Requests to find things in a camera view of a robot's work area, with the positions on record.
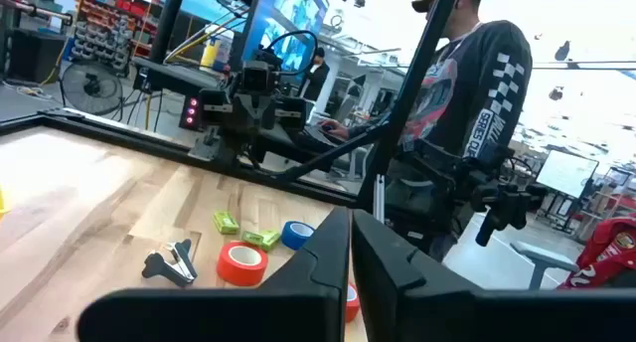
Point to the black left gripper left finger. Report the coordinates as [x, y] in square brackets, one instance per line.
[298, 307]

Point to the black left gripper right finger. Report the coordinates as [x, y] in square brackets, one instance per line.
[422, 312]

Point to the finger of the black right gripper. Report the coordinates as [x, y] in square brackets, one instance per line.
[266, 112]
[246, 112]

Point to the red-pink tape roll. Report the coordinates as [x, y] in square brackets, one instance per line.
[242, 265]
[352, 304]

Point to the blue tape roll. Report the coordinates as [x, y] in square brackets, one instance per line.
[296, 235]

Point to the control box with red lights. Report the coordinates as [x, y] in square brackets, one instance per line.
[190, 112]

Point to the yellow bottle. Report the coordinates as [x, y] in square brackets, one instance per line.
[209, 53]

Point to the person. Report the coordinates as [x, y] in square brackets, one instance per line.
[315, 76]
[467, 98]

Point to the large blue display screen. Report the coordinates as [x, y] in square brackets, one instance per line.
[288, 19]

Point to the black floor fan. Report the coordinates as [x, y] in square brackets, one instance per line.
[92, 87]

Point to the grey stool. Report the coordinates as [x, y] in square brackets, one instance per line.
[541, 260]

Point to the parts shelf with bins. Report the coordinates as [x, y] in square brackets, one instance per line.
[107, 29]

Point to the red jacket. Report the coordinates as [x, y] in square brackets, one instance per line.
[606, 255]

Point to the white board on stand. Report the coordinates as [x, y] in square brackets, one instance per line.
[566, 173]

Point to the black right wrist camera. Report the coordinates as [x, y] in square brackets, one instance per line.
[258, 77]

